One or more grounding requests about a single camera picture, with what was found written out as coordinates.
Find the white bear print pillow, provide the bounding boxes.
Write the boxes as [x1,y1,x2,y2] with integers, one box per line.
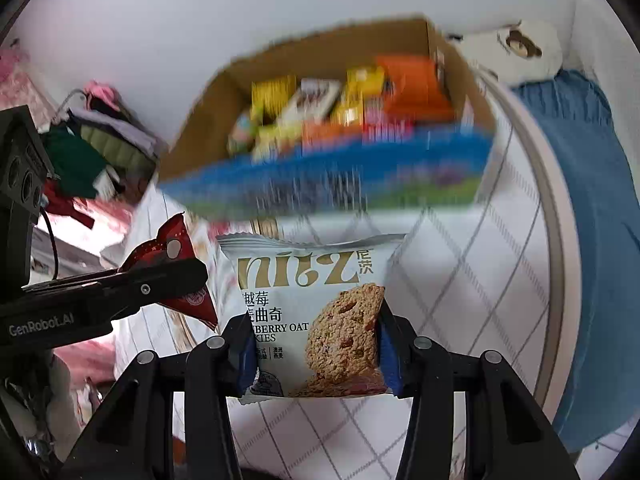
[448,21,563,87]

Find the colourful candy ball bag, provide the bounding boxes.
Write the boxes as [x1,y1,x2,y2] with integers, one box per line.
[227,110,259,157]

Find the cardboard milk carton box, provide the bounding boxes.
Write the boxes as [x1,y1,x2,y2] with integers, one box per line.
[157,18,496,220]

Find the clothes rack with clothes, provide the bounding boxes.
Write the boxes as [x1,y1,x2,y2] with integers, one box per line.
[41,88,167,228]

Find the white oat cookie packet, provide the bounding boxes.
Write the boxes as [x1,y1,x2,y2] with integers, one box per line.
[218,233,404,403]

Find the blue bed sheet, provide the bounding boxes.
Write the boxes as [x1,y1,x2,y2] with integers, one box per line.
[514,70,639,453]

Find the yellow pastry snack packet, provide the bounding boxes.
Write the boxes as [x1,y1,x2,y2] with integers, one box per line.
[252,122,303,162]

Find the yellow striped snack packet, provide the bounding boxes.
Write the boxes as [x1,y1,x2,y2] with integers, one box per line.
[250,75,297,125]

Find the white diamond pattern quilt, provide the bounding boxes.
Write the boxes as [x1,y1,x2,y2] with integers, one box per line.
[102,74,584,480]

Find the red long snack packet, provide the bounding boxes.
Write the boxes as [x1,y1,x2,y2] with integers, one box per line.
[362,98,414,143]

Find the white chocolate wafer packet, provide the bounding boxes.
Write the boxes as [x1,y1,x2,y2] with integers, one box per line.
[277,79,342,125]

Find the red triangular snack packet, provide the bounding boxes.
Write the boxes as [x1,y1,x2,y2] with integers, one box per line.
[118,214,218,328]

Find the orange snack packet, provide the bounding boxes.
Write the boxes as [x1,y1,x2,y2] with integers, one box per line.
[376,54,456,122]
[302,122,363,154]

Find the yellow black noodle packet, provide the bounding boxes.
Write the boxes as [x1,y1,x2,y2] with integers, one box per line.
[330,66,385,126]

